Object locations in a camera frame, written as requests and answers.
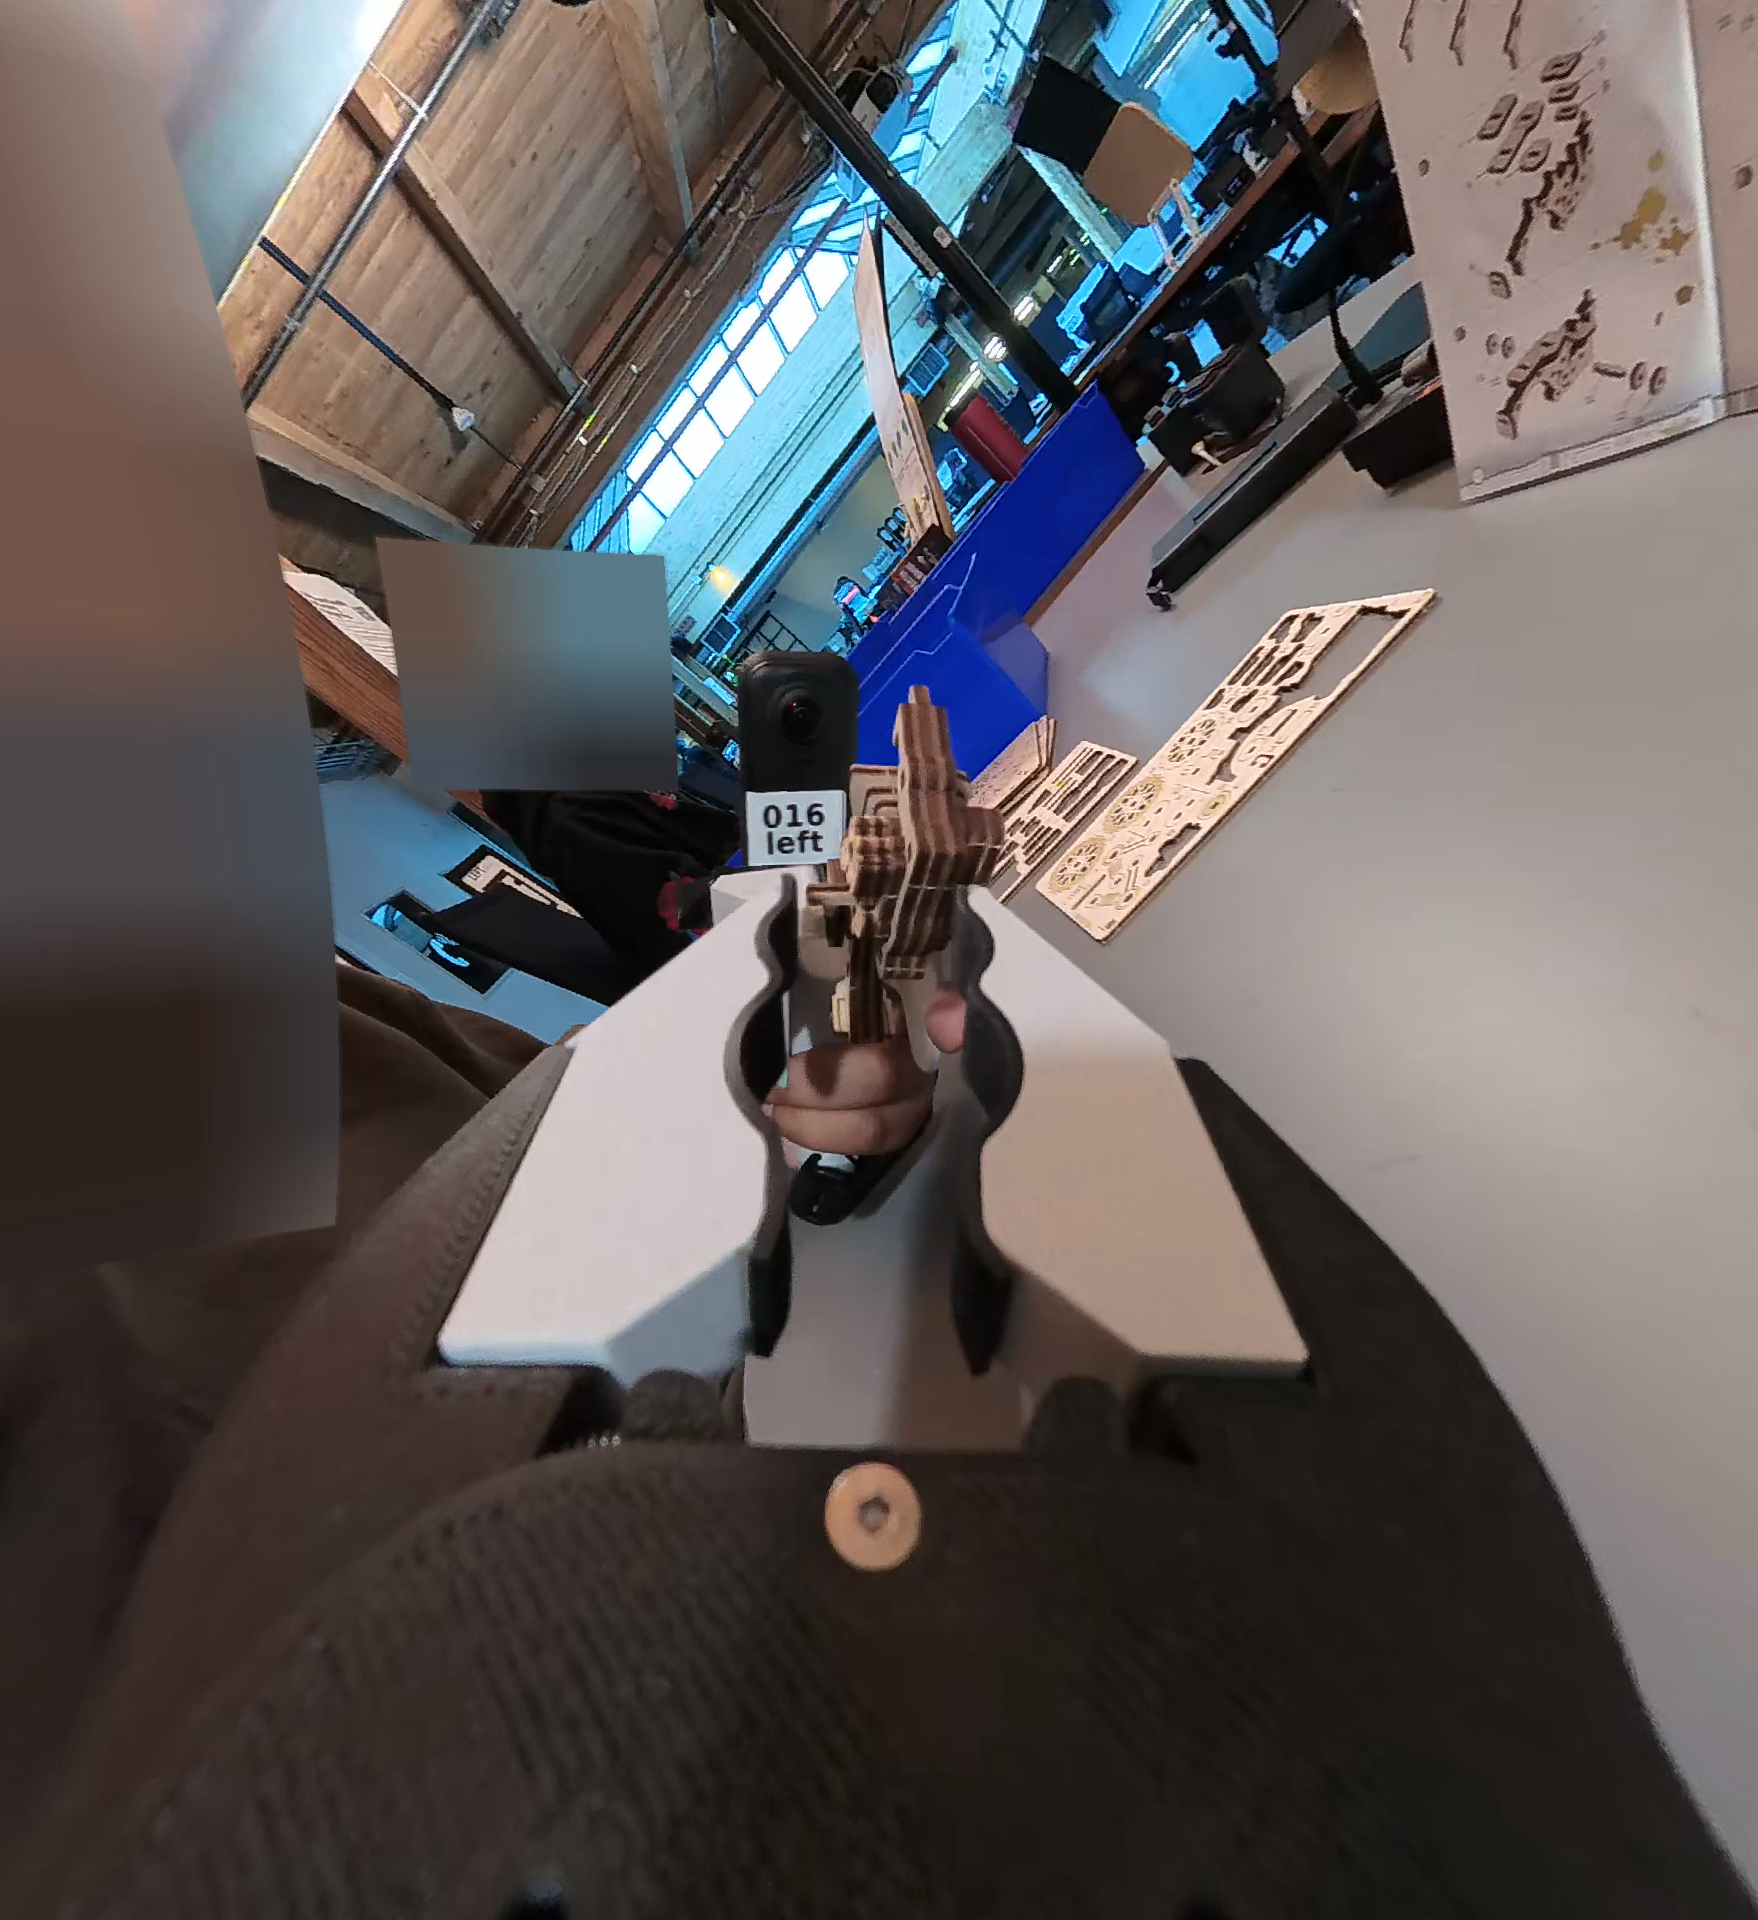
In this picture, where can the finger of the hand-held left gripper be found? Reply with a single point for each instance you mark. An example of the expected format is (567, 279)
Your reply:
(817, 975)

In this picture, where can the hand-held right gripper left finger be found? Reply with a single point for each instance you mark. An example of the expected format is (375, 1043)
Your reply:
(625, 1201)

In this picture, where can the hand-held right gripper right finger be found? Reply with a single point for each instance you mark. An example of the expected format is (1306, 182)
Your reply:
(1118, 1201)

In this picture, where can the wooden puzzle model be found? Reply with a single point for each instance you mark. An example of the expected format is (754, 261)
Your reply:
(894, 854)

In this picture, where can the large wooden parts sheet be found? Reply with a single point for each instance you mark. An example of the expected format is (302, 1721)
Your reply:
(1238, 750)

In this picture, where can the grey desk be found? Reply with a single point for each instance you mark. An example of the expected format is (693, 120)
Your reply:
(1494, 975)

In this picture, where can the person's left hand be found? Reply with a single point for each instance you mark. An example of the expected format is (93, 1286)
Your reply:
(849, 1119)

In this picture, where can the wooden sheet stack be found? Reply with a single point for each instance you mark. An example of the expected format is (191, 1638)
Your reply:
(1023, 758)

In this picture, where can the small wooden parts sheet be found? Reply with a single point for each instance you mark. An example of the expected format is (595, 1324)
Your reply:
(1066, 819)

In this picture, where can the wooden sign board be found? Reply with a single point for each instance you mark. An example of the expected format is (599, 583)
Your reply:
(903, 420)

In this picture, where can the long black device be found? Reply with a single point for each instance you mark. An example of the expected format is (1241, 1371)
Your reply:
(1255, 481)

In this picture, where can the person's brown sweater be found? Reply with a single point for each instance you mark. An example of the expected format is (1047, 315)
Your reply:
(144, 1424)

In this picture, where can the black pouch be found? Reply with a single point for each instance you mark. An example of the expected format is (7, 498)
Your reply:
(1216, 391)

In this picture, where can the wooden backed chair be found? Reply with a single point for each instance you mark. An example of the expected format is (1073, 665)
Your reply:
(1142, 164)

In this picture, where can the black box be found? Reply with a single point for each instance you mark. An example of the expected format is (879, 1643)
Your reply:
(1396, 435)

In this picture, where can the dark grey tablet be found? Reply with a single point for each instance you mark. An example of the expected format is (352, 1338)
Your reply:
(1382, 338)

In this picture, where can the white instruction booklet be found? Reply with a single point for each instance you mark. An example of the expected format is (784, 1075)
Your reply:
(1568, 225)

